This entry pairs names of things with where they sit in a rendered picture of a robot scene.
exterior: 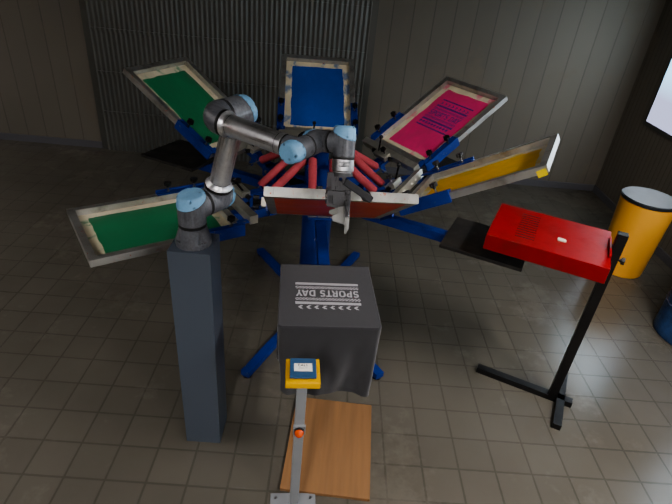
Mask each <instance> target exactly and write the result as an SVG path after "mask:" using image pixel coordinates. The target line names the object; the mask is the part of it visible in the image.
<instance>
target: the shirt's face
mask: <svg viewBox="0 0 672 504"><path fill-rule="evenodd" d="M296 281H297V282H328V283H358V289H359V295H360V300H361V306H362V310H325V309H295V282H296ZM279 324H280V325H291V326H333V327H375V328H378V327H380V322H379V317H378V312H377V308H376V303H375V299H374V294H373V289H372V285H371V280H370V275H369V271H368V267H367V266H340V265H312V264H284V263H282V275H281V296H280V317H279Z"/></svg>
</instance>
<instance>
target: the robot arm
mask: <svg viewBox="0 0 672 504"><path fill-rule="evenodd" d="M257 117H258V111H257V107H256V106H255V103H254V101H253V100H252V99H251V98H250V97H249V96H247V95H245V94H239V95H238V94H236V95H233V96H230V97H225V98H221V99H216V100H213V101H211V102H210V103H208V104H207V105H206V107H205V109H204V112H203V120H204V123H205V125H206V127H207V128H208V129H209V130H210V131H211V132H212V133H214V134H216V135H219V139H218V143H217V148H216V152H215V157H214V161H213V166H212V170H211V175H210V176H209V177H207V178H206V180H205V184H204V188H202V189H201V188H197V187H192V188H187V189H184V190H182V191H180V192H179V193H178V195H177V197H176V208H177V218H178V230H177V234H176V237H175V243H176V246H177V247H178V248H179V249H181V250H184V251H200V250H204V249H206V248H208V247H209V246H210V245H211V244H212V236H211V234H210V231H209V229H208V227H207V217H208V216H210V215H212V214H214V213H216V212H219V211H221V210H224V209H226V208H228V207H229V206H231V205H232V204H233V203H234V201H235V197H236V193H235V192H234V190H235V189H234V187H233V185H232V183H231V178H232V174H233V170H234V166H235V162H236V158H237V154H238V151H239V147H240V143H241V141H243V142H246V143H248V144H251V145H254V146H256V147H259V148H262V149H264V150H267V151H270V152H272V153H275V154H278V155H280V157H281V159H282V160H283V161H284V162H285V163H287V164H294V163H299V162H301V161H303V160H304V159H307V158H309V157H312V156H314V155H316V154H319V153H321V152H325V153H333V154H332V170H333V171H332V172H327V185H326V193H325V194H326V195H325V203H326V205H327V206H328V207H331V206H332V207H334V209H331V210H329V214H331V215H333V216H332V221H334V222H337V223H340V225H342V224H343V225H344V234H346V233H347V231H348V229H349V218H350V203H351V191H353V192H354V193H356V194H357V195H359V196H360V197H361V199H362V200H363V201H365V202H369V203H370V202H371V201H372V200H373V196H371V193H370V192H369V191H364V190H363V189H361V188H360V187H359V186H357V185H356V184H354V183H353V182H351V181H350V180H349V179H347V178H346V177H353V171H354V158H355V145H356V128H355V127H354V126H346V125H335V126H334V130H333V131H332V130H319V129H308V130H306V131H305V132H304V133H303V135H302V136H299V137H295V136H293V135H289V134H287V133H284V132H281V131H278V130H275V129H272V128H270V127H267V126H264V125H261V124H258V123H255V121H256V120H257ZM339 178H342V180H339Z"/></svg>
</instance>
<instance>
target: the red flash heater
mask: <svg viewBox="0 0 672 504"><path fill-rule="evenodd" d="M558 237H559V238H562V239H566V240H567V241H566V243H564V242H561V241H557V239H558ZM483 248H484V249H487V250H490V251H494V252H497V253H501V254H504V255H507V256H511V257H514V258H517V259H521V260H524V261H528V262H531V263H534V264H538V265H541V266H545V267H548V268H551V269H555V270H558V271H561V272H565V273H568V274H572V275H575V276H578V277H582V278H585V279H588V280H592V281H595V282H599V283H602V284H604V283H605V281H606V279H607V276H608V274H609V272H610V267H611V257H612V237H611V231H607V230H603V229H599V228H595V227H592V226H588V225H584V224H580V223H576V222H573V221H569V220H565V219H561V218H557V217H553V216H550V215H546V214H542V213H538V212H534V211H530V210H527V209H523V208H519V207H515V206H511V205H508V204H504V203H502V204H501V206H500V208H499V210H498V212H497V214H496V216H495V218H494V220H493V222H492V224H491V226H490V228H489V230H488V232H487V234H486V237H485V241H484V245H483Z"/></svg>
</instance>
